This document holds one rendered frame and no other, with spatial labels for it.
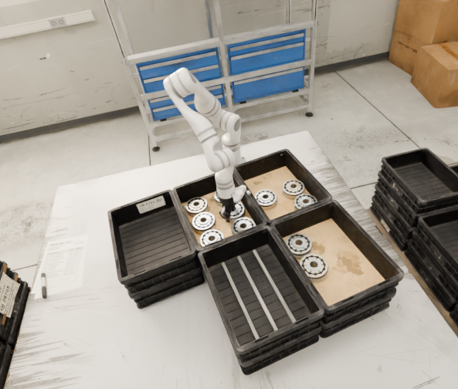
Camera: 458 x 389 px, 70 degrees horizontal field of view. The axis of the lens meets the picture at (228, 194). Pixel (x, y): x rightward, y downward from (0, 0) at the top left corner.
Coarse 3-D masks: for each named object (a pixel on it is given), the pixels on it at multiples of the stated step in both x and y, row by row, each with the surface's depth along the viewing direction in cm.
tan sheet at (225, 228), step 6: (210, 198) 157; (210, 204) 154; (216, 204) 154; (210, 210) 152; (216, 210) 151; (246, 210) 149; (216, 216) 148; (246, 216) 146; (216, 222) 146; (222, 222) 145; (228, 222) 145; (192, 228) 145; (216, 228) 143; (222, 228) 143; (228, 228) 142; (198, 234) 142; (228, 234) 140; (198, 240) 140
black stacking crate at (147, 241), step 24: (168, 192) 150; (120, 216) 149; (144, 216) 154; (168, 216) 152; (120, 240) 145; (144, 240) 144; (168, 240) 142; (120, 264) 126; (144, 264) 134; (192, 264) 129; (144, 288) 127
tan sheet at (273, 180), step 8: (280, 168) 166; (264, 176) 164; (272, 176) 163; (280, 176) 162; (288, 176) 162; (248, 184) 161; (256, 184) 160; (264, 184) 159; (272, 184) 159; (280, 184) 158; (256, 192) 156; (280, 192) 154; (304, 192) 152; (280, 200) 151; (288, 200) 150; (272, 208) 148; (280, 208) 147; (288, 208) 146; (272, 216) 144
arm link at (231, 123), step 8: (224, 120) 154; (232, 120) 152; (240, 120) 157; (224, 128) 156; (232, 128) 154; (240, 128) 161; (224, 136) 164; (232, 136) 158; (224, 144) 164; (232, 144) 162
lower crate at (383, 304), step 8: (392, 296) 114; (376, 304) 113; (384, 304) 117; (360, 312) 112; (368, 312) 119; (376, 312) 120; (344, 320) 115; (352, 320) 118; (360, 320) 119; (328, 328) 114; (336, 328) 117; (344, 328) 117; (320, 336) 117; (328, 336) 116
